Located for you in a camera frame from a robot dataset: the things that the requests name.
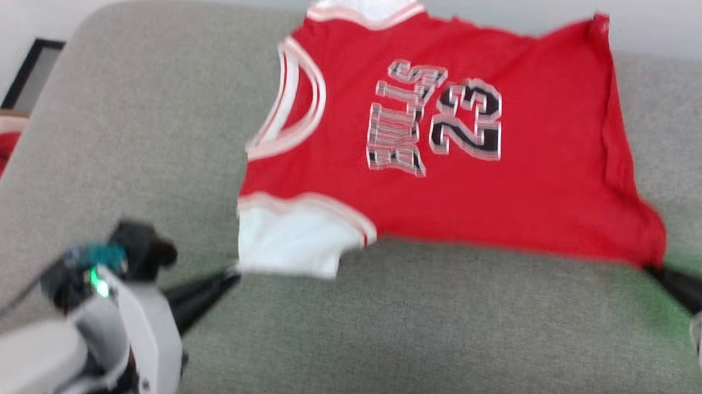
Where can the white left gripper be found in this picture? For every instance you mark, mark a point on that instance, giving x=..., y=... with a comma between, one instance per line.
x=143, y=336

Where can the red and white basketball jersey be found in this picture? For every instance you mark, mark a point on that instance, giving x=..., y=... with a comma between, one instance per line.
x=536, y=169

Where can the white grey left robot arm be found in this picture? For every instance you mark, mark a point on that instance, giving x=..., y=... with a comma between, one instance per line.
x=18, y=357

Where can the grey fabric sofa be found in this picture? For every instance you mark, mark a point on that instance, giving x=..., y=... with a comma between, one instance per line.
x=153, y=123

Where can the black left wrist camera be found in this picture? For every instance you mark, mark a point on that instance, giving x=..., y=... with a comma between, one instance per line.
x=135, y=250

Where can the black picture frame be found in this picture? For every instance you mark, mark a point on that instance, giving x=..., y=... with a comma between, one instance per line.
x=19, y=82

